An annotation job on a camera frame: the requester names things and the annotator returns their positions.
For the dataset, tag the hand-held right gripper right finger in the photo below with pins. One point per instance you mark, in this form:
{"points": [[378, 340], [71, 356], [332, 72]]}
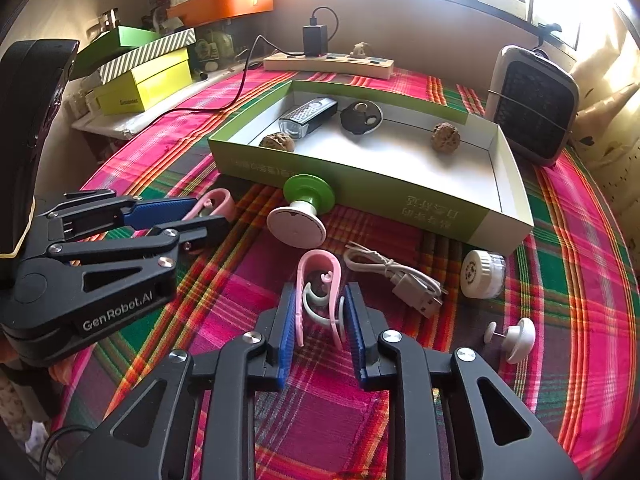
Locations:
{"points": [[356, 335]]}

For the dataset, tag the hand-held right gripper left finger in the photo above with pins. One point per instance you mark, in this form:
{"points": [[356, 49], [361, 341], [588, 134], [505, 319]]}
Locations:
{"points": [[287, 340]]}

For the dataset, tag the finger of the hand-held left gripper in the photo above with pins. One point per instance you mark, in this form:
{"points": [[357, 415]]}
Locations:
{"points": [[160, 211], [190, 236]]}

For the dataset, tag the pink nose clip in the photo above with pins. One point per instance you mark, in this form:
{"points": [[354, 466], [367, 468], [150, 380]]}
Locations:
{"points": [[306, 272], [222, 202]]}

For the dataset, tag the green white spool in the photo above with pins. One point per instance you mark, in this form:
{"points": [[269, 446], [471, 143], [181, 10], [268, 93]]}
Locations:
{"points": [[295, 227]]}

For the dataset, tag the brown walnut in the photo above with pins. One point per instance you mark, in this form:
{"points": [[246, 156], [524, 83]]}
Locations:
{"points": [[445, 136], [277, 141]]}

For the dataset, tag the white capped clear jar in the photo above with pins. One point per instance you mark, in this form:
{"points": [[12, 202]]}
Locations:
{"points": [[477, 275]]}

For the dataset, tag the black bike light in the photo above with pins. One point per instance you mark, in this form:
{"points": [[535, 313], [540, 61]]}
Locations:
{"points": [[312, 115]]}

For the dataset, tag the green white cardboard box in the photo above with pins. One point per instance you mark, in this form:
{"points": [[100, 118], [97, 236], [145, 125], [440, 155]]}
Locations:
{"points": [[390, 160]]}

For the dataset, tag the black oval disc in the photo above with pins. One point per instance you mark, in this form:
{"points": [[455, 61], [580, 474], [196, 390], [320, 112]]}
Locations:
{"points": [[357, 117]]}

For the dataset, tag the yellow green box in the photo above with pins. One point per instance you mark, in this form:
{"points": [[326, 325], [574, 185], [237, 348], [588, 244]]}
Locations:
{"points": [[150, 87]]}

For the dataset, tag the dark green box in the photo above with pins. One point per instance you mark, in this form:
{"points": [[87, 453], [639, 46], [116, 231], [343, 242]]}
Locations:
{"points": [[125, 40]]}

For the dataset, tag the glass jar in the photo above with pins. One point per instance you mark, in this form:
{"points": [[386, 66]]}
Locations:
{"points": [[109, 21]]}

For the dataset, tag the glass tank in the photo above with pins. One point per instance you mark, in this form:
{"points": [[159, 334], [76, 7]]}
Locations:
{"points": [[220, 45]]}

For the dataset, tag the pink green plaid tablecloth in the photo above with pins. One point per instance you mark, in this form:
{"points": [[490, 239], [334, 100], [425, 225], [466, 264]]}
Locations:
{"points": [[550, 310]]}

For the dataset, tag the orange box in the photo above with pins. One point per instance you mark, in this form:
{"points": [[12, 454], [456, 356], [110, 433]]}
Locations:
{"points": [[225, 5]]}

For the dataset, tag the white power strip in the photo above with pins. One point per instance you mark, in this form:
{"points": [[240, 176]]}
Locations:
{"points": [[325, 64]]}

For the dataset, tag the black charger adapter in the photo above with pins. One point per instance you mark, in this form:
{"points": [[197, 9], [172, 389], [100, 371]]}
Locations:
{"points": [[315, 40]]}

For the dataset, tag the beige figurine plug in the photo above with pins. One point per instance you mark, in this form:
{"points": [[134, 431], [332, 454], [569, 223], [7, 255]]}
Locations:
{"points": [[361, 50]]}

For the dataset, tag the white black space heater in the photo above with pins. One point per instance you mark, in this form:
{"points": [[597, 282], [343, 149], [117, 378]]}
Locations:
{"points": [[530, 105]]}

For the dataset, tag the cream dotted curtain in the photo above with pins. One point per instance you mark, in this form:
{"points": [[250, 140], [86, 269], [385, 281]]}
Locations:
{"points": [[615, 110]]}

